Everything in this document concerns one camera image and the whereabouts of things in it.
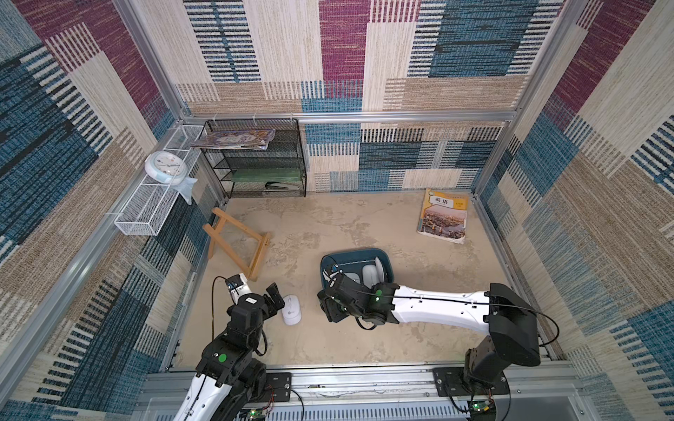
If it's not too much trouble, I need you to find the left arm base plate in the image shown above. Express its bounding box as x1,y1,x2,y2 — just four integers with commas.
250,372,292,403

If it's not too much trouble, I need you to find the textbook with city cover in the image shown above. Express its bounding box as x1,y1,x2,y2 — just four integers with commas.
417,189,470,244

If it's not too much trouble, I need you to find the white wire basket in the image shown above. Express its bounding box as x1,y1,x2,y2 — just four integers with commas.
114,126,204,236

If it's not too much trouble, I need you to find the silver flat mouse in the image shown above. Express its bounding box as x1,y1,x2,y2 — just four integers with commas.
344,273,362,284

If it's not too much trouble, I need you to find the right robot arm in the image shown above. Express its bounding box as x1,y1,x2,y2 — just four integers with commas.
317,272,541,386

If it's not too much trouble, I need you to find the wooden stand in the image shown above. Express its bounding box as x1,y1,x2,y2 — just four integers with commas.
203,207,272,281

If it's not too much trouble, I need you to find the magazine on shelf top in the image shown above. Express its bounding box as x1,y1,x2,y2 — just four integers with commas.
191,129,277,151

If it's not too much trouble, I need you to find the white round clock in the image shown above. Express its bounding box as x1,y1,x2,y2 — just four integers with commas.
144,151,188,185

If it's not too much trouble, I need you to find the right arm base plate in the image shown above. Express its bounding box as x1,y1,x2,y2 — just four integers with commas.
432,367,510,397

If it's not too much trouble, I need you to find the white rounded mouse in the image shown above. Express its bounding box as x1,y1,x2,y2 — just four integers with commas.
362,264,380,289

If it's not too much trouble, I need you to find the white logo mouse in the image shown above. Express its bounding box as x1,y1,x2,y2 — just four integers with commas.
282,295,302,326

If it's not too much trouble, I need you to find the black wire mesh shelf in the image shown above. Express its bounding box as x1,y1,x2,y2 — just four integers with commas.
202,119,307,199

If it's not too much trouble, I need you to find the silver mouse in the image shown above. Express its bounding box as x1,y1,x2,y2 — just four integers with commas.
344,273,362,284
375,257,386,283

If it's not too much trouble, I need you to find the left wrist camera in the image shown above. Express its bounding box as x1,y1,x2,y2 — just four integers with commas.
226,273,252,305

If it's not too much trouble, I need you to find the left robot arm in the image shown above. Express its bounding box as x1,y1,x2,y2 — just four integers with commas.
174,283,284,420

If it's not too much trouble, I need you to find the teal plastic storage box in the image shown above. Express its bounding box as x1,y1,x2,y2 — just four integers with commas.
319,247,395,288

